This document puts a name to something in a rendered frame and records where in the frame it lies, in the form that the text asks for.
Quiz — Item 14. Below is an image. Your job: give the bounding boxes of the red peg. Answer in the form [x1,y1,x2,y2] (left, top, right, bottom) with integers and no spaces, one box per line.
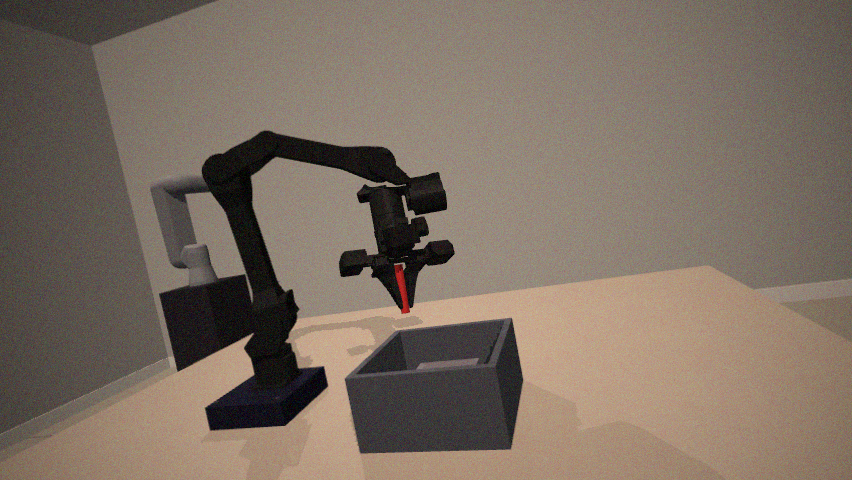
[394,264,410,314]

